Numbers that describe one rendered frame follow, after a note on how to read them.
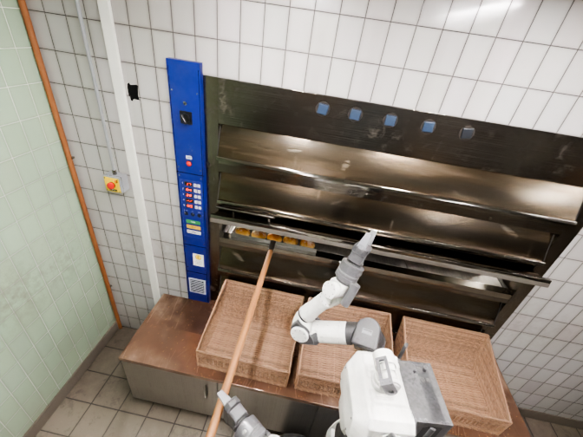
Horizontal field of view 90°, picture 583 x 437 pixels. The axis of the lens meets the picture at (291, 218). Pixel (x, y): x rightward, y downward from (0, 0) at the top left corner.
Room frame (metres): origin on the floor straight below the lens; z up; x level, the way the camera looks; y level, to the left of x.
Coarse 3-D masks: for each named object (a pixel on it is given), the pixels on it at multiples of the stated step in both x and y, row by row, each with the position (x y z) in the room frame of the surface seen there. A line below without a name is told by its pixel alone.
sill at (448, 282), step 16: (224, 240) 1.44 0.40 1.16; (240, 240) 1.44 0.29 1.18; (304, 256) 1.41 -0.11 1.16; (320, 256) 1.41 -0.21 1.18; (336, 256) 1.43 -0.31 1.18; (384, 272) 1.37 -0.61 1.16; (400, 272) 1.37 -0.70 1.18; (416, 272) 1.39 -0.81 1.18; (464, 288) 1.34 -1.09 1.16; (480, 288) 1.34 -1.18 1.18; (496, 288) 1.36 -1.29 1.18
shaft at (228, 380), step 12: (264, 264) 1.22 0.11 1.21; (264, 276) 1.14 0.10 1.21; (252, 300) 0.96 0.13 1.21; (252, 312) 0.90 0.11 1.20; (240, 336) 0.76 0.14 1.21; (240, 348) 0.71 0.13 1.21; (228, 372) 0.60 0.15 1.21; (228, 384) 0.56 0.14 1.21; (216, 408) 0.47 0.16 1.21; (216, 420) 0.44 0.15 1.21
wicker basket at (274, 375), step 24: (240, 288) 1.39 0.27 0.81; (264, 288) 1.39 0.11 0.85; (216, 312) 1.24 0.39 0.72; (240, 312) 1.34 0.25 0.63; (264, 312) 1.33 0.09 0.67; (288, 312) 1.33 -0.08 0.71; (216, 336) 1.15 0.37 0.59; (288, 336) 1.23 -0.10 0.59; (216, 360) 0.94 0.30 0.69; (264, 360) 1.04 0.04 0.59; (288, 360) 1.07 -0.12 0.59
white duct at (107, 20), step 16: (112, 16) 1.47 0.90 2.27; (112, 32) 1.46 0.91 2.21; (112, 48) 1.46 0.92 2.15; (112, 64) 1.46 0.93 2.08; (112, 80) 1.47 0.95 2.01; (128, 112) 1.48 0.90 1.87; (128, 128) 1.46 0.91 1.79; (128, 144) 1.46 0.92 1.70; (128, 160) 1.46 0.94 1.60; (144, 208) 1.47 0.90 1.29; (144, 224) 1.46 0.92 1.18; (144, 240) 1.46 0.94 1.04
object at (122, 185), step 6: (108, 174) 1.44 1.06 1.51; (120, 174) 1.46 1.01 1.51; (126, 174) 1.48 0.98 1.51; (108, 180) 1.42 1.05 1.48; (114, 180) 1.42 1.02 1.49; (120, 180) 1.42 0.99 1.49; (126, 180) 1.47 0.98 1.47; (120, 186) 1.42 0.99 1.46; (126, 186) 1.46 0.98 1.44; (120, 192) 1.42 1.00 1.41
